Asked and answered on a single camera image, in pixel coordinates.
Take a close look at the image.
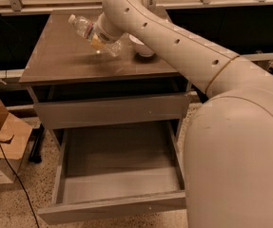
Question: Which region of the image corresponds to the black stand leg left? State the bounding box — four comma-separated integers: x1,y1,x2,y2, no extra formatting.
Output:
29,124,45,163

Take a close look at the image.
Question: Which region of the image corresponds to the open grey middle drawer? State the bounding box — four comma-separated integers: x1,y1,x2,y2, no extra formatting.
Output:
38,121,185,225

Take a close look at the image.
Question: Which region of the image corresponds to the metal window rail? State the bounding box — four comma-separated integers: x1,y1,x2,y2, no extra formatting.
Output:
244,52,273,71

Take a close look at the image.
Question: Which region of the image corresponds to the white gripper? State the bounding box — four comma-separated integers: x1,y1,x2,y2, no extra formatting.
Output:
90,13,125,50

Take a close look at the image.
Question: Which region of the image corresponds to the clear plastic water bottle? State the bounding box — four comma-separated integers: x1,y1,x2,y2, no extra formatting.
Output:
68,14,123,57

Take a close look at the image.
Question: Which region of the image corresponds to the closed grey top drawer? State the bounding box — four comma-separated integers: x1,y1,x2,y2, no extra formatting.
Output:
34,93,189,129

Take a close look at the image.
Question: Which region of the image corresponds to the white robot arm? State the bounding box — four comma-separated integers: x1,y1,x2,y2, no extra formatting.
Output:
97,0,273,228

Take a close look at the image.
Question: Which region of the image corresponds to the grey cabinet with glossy top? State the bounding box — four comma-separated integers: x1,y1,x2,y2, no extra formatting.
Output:
20,11,187,144

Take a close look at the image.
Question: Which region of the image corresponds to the white ceramic bowl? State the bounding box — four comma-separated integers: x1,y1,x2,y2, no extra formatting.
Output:
128,34,154,57

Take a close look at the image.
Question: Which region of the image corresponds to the brown cardboard box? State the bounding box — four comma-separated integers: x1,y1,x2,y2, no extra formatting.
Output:
0,100,32,184

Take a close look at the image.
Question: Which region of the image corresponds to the black cable on left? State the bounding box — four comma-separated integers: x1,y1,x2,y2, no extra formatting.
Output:
0,106,41,228

